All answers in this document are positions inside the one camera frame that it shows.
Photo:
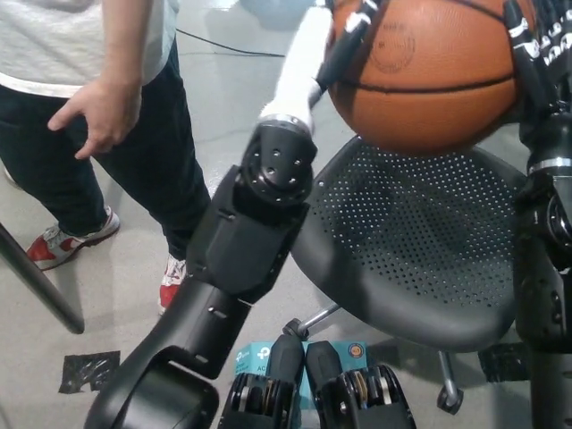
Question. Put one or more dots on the person's bare hand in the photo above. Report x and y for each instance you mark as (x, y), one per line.
(109, 116)

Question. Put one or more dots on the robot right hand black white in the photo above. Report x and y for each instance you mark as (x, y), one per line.
(549, 80)

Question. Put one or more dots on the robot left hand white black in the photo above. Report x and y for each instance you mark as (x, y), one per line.
(297, 71)

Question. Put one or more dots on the orange NBA basketball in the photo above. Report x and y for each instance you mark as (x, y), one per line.
(429, 76)

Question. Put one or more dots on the person in grey shirt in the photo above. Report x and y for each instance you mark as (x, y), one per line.
(147, 170)

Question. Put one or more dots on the black perforated office chair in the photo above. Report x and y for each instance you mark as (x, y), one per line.
(411, 250)

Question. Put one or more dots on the black chair caster wheel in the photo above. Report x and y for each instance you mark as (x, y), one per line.
(450, 400)
(292, 327)

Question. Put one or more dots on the robot body left black block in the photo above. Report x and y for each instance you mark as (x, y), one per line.
(263, 397)

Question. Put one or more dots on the red and white sneaker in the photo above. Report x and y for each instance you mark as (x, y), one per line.
(62, 246)
(172, 281)

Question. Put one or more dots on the black slanted pole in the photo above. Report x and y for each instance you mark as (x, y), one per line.
(38, 286)

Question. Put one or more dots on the teal cardboard router box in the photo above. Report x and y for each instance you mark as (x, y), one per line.
(254, 357)

